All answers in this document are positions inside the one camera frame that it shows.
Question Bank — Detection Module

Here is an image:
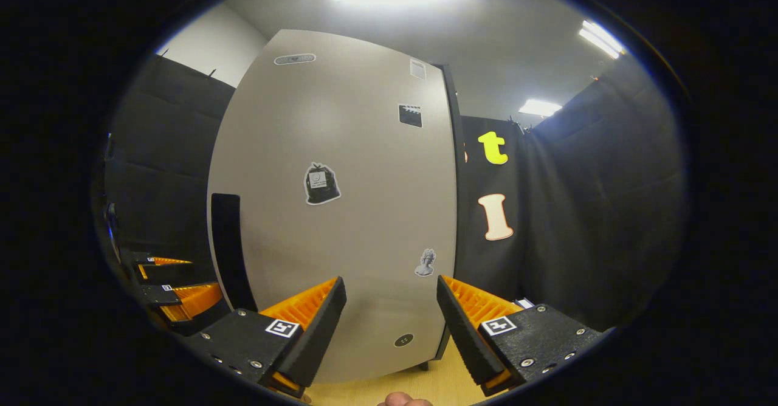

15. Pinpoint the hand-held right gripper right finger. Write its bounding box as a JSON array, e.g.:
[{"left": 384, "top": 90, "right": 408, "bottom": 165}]
[{"left": 436, "top": 274, "right": 608, "bottom": 397}]

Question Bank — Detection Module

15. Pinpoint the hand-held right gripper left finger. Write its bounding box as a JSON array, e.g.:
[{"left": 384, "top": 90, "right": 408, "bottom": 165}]
[{"left": 182, "top": 275, "right": 348, "bottom": 399}]

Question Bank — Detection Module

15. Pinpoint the black cabinet door handle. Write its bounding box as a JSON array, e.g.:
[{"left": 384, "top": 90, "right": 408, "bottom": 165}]
[{"left": 210, "top": 193, "right": 259, "bottom": 313}]

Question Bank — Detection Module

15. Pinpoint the beige cabinet door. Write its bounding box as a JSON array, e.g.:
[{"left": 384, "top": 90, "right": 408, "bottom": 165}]
[{"left": 207, "top": 28, "right": 458, "bottom": 385}]

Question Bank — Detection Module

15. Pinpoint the black backdrop cloth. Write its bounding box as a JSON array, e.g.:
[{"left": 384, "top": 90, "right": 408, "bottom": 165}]
[{"left": 100, "top": 53, "right": 687, "bottom": 334}]

